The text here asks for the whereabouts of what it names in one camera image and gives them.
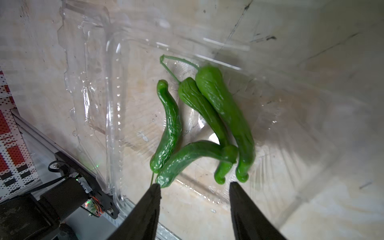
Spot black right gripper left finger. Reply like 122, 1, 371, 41
109, 184, 161, 240

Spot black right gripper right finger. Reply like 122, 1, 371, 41
229, 182, 285, 240

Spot small green pepper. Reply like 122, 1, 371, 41
159, 54, 234, 185
160, 55, 256, 183
150, 80, 182, 174
155, 140, 238, 188

